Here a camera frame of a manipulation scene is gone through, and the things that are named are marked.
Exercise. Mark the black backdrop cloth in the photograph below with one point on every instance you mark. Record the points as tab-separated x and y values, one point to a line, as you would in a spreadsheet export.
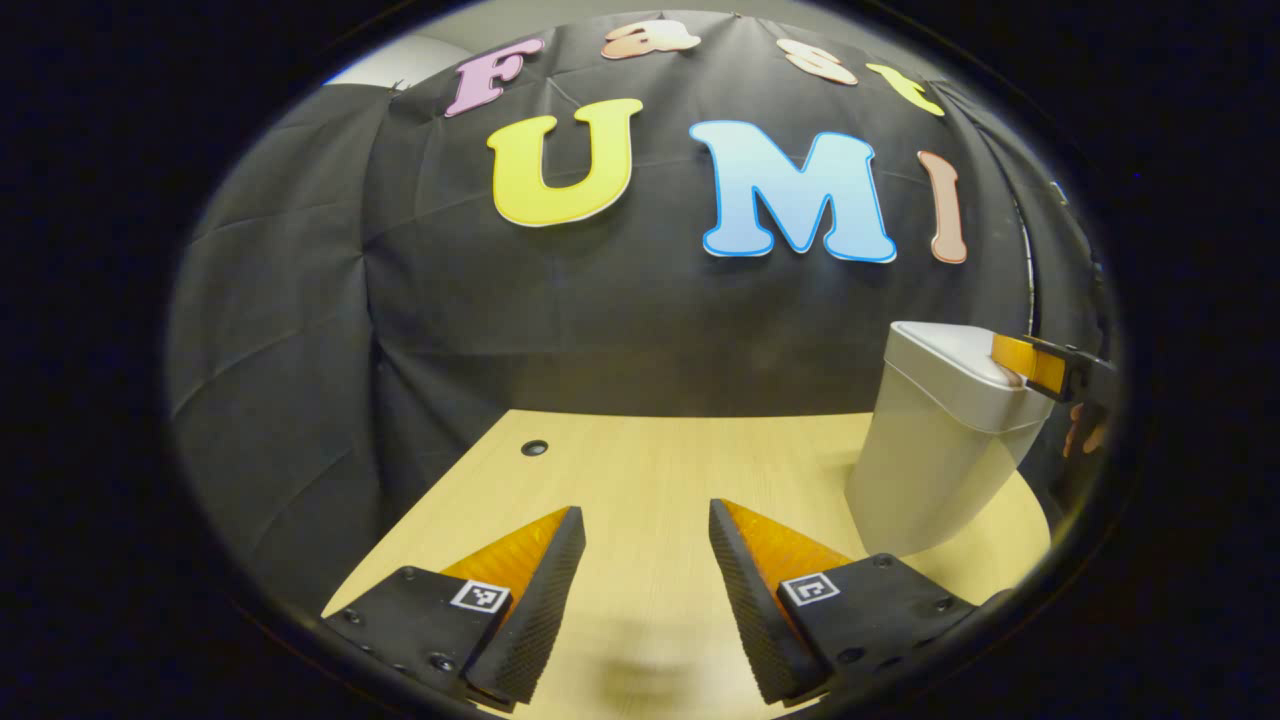
550	330

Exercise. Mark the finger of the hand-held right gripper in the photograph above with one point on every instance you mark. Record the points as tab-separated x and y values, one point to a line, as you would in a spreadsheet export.
1040	362

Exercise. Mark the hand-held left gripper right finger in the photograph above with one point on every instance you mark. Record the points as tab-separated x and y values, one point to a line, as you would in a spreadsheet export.
760	620

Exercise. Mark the black desk grommet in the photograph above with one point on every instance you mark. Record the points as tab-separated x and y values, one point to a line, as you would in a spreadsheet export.
534	447

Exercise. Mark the white desktop garbage bin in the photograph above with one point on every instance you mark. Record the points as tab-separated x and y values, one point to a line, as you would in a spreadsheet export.
930	450

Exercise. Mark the wooden desktop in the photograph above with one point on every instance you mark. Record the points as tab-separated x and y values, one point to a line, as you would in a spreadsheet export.
650	470

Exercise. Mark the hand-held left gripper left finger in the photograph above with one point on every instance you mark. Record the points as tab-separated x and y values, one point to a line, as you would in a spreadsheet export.
535	620

